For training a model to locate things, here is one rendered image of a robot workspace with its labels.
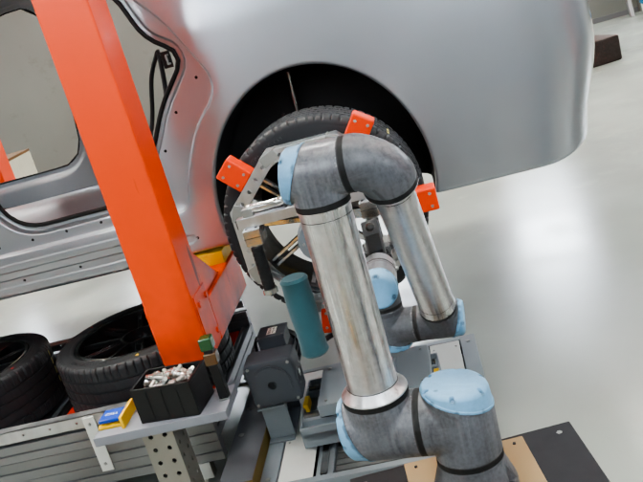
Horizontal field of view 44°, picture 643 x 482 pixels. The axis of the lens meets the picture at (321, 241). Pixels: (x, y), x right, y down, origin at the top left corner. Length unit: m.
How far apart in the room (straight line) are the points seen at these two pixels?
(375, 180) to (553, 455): 0.91
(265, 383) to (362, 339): 1.14
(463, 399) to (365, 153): 0.56
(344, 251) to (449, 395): 0.38
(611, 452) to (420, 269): 1.09
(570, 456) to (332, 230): 0.88
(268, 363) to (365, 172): 1.36
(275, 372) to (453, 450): 1.12
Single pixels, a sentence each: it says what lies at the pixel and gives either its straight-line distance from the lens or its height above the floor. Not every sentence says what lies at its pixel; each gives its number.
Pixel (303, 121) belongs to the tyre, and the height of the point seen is 1.17.
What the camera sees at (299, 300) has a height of 0.68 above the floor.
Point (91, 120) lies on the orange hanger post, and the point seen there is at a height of 1.35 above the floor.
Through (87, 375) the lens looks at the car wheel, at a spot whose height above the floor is 0.49.
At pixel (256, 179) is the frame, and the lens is 2.49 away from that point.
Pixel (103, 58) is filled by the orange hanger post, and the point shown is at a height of 1.51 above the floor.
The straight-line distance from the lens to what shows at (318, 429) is 2.78.
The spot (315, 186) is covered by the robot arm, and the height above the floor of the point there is 1.16.
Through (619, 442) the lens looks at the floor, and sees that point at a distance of 2.68.
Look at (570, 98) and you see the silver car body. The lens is 2.94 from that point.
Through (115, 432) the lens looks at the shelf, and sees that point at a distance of 2.57.
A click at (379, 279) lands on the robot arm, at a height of 0.84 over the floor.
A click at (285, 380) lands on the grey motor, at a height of 0.33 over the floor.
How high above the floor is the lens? 1.49
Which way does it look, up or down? 16 degrees down
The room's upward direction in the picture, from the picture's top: 16 degrees counter-clockwise
